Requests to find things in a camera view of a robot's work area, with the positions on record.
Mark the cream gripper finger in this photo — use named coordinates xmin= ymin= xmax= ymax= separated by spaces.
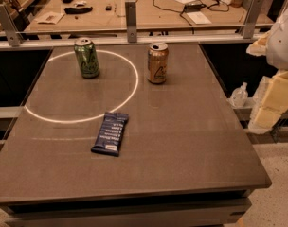
xmin=252 ymin=70 xmax=288 ymax=130
xmin=246 ymin=31 xmax=270 ymax=57

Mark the orange soda can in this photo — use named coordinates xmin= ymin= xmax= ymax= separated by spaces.
xmin=147 ymin=43 xmax=169 ymax=84

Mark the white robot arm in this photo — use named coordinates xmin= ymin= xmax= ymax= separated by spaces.
xmin=246 ymin=8 xmax=288 ymax=134

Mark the green soda can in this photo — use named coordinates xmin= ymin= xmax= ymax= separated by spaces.
xmin=74 ymin=37 xmax=99 ymax=79

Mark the blue rxbar wrapper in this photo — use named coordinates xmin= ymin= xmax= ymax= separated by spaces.
xmin=91 ymin=113 xmax=129 ymax=157

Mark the clear plastic bottle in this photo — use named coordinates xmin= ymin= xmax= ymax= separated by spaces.
xmin=229 ymin=82 xmax=248 ymax=108

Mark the white paper sheet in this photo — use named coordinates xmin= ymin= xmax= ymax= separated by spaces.
xmin=187 ymin=11 xmax=211 ymax=25

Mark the black power adapter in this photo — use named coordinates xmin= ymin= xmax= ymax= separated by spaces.
xmin=184 ymin=3 xmax=205 ymax=12

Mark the black flat tool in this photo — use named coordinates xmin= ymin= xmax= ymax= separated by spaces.
xmin=64 ymin=7 xmax=93 ymax=14

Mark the wooden background desk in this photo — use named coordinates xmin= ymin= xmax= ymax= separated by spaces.
xmin=23 ymin=0 xmax=275 ymax=36

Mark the white envelope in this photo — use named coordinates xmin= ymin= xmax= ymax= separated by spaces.
xmin=36 ymin=11 xmax=64 ymax=25

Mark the grey metal bracket right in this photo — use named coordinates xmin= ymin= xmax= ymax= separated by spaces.
xmin=241 ymin=0 xmax=264 ymax=39

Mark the grey metal bracket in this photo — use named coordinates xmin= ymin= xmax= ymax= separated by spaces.
xmin=241 ymin=0 xmax=264 ymax=39
xmin=0 ymin=4 xmax=23 ymax=47
xmin=125 ymin=1 xmax=137 ymax=43

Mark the black cable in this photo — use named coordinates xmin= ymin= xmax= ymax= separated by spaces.
xmin=153 ymin=0 xmax=231 ymax=27

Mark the grey metal bracket middle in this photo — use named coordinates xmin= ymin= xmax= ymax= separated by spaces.
xmin=125 ymin=1 xmax=137 ymax=43

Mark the grey metal bracket left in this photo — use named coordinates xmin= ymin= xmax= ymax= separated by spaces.
xmin=0 ymin=4 xmax=23 ymax=47

